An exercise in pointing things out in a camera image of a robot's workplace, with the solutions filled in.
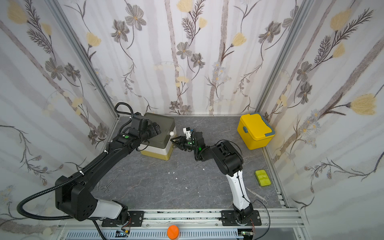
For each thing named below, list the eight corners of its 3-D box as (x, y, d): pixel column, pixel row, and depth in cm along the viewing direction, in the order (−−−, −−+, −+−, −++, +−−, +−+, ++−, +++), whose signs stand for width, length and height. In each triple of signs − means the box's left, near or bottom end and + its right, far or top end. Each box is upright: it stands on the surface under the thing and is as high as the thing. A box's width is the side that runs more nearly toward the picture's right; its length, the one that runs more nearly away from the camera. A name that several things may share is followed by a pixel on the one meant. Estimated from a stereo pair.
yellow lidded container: (246, 152, 101) (253, 140, 90) (233, 129, 115) (238, 116, 103) (267, 147, 104) (277, 134, 92) (252, 125, 117) (259, 111, 106)
